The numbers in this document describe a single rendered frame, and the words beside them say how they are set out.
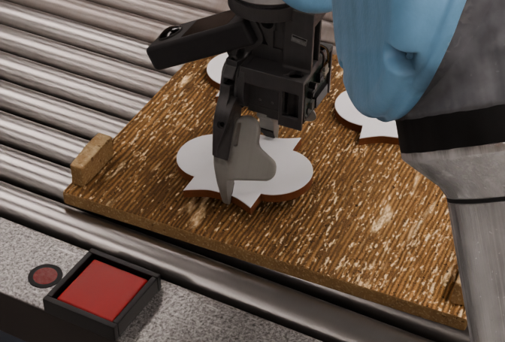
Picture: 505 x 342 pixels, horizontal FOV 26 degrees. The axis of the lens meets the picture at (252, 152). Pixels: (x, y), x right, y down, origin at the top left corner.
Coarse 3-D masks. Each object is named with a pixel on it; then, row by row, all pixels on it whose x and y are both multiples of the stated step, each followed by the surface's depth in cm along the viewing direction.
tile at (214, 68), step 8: (216, 56) 125; (224, 56) 125; (208, 64) 124; (216, 64) 124; (208, 72) 123; (216, 72) 123; (208, 80) 123; (216, 80) 121; (216, 88) 122; (216, 96) 119
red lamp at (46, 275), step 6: (42, 270) 102; (48, 270) 102; (54, 270) 102; (36, 276) 101; (42, 276) 101; (48, 276) 101; (54, 276) 101; (36, 282) 100; (42, 282) 100; (48, 282) 100
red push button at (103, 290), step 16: (96, 272) 99; (112, 272) 99; (128, 272) 100; (80, 288) 98; (96, 288) 98; (112, 288) 98; (128, 288) 98; (80, 304) 96; (96, 304) 96; (112, 304) 96; (112, 320) 95
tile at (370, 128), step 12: (348, 96) 119; (336, 108) 117; (348, 108) 117; (348, 120) 115; (360, 120) 115; (372, 120) 115; (372, 132) 114; (384, 132) 114; (396, 132) 114; (360, 144) 114; (396, 144) 114
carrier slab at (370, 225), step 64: (192, 64) 126; (128, 128) 116; (192, 128) 116; (320, 128) 116; (64, 192) 108; (128, 192) 107; (320, 192) 107; (384, 192) 107; (256, 256) 101; (320, 256) 100; (384, 256) 100; (448, 256) 100; (448, 320) 95
